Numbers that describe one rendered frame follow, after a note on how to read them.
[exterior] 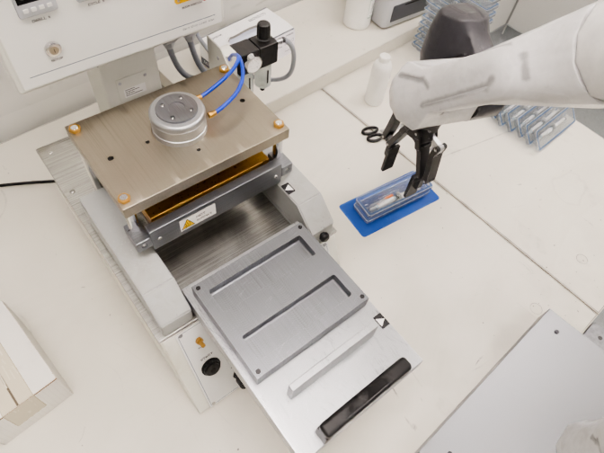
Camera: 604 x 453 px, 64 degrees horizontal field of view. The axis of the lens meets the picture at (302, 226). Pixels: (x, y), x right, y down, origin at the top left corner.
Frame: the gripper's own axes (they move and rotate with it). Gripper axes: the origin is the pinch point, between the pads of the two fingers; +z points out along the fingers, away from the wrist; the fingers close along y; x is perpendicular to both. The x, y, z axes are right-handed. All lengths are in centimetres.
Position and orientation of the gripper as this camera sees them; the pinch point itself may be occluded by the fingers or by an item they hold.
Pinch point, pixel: (401, 173)
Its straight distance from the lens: 107.3
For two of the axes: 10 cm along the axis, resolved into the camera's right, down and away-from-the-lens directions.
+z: -0.9, 5.5, 8.3
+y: 5.2, 7.3, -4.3
